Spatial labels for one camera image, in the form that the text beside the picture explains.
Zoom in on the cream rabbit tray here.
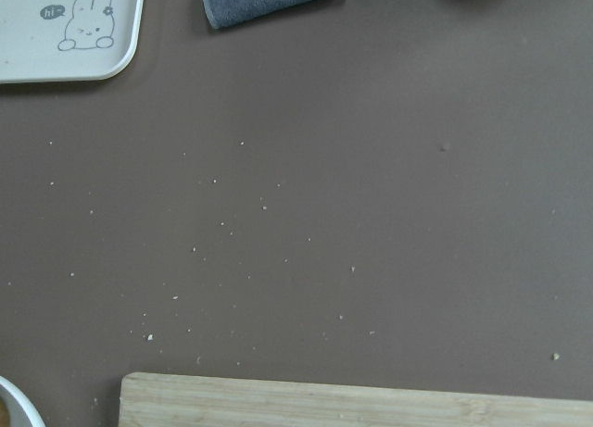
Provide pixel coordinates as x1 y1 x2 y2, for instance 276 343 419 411
1 0 144 84

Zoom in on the wooden cutting board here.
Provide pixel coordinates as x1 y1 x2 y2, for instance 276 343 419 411
119 372 592 426

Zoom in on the white round plate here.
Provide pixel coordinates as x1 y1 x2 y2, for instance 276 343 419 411
0 376 45 427

